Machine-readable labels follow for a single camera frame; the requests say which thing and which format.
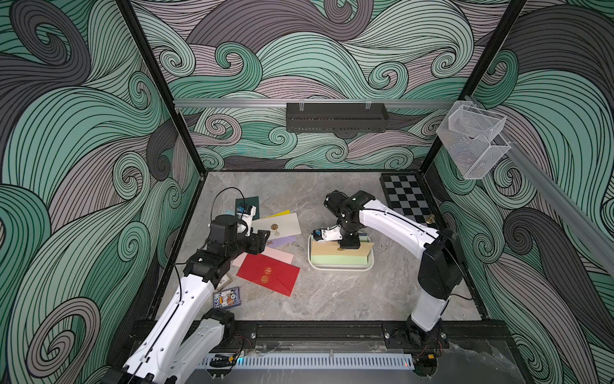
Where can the red envelope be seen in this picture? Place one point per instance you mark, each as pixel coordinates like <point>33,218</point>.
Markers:
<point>269,273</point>

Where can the yellow envelope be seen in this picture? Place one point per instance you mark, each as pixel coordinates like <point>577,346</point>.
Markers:
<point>286,212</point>

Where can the tan kraft envelope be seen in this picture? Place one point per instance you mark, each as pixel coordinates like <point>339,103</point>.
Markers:
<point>334,249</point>

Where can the cream white envelope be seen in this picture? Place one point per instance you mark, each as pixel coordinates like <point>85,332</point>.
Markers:
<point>279,226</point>

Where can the white plastic storage box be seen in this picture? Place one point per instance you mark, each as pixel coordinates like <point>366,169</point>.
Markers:
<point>340,259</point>

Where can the white perforated cable duct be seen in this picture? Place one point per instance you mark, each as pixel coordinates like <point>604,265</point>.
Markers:
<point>327,361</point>

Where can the dark green envelope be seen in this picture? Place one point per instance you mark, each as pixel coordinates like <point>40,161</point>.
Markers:
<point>242,203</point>

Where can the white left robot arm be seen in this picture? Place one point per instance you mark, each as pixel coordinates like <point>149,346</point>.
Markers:
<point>171,351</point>

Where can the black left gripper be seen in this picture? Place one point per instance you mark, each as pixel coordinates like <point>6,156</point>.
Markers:
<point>256,242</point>

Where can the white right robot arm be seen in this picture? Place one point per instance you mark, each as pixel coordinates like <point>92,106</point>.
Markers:
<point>442,259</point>

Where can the black wall shelf tray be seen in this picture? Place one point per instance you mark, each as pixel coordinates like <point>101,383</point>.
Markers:
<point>345,120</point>

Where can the blue playing card box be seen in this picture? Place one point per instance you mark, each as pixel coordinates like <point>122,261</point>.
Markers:
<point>227,299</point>

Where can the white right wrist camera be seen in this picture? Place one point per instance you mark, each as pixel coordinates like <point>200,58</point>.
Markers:
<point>331,234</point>

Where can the lavender envelope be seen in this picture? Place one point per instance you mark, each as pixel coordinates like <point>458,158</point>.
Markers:
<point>278,242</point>

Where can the clear acrylic wall bin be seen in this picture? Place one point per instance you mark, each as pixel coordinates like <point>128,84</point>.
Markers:
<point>471,136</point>

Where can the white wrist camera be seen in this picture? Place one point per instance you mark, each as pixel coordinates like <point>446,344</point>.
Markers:
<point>245,216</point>
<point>331,234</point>

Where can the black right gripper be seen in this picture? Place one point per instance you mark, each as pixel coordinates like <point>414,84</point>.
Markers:
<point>349,241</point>

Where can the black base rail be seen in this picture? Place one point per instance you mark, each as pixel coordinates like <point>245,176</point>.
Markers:
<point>396,332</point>

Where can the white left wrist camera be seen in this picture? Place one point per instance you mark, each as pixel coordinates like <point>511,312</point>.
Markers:
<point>245,216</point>

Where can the pink envelope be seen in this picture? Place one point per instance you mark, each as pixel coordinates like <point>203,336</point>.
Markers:
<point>269,252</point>

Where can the framed card box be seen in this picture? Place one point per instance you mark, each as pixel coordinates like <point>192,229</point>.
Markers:
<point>224,282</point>

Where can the black white chessboard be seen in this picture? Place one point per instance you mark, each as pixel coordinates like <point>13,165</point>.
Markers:
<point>404,195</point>

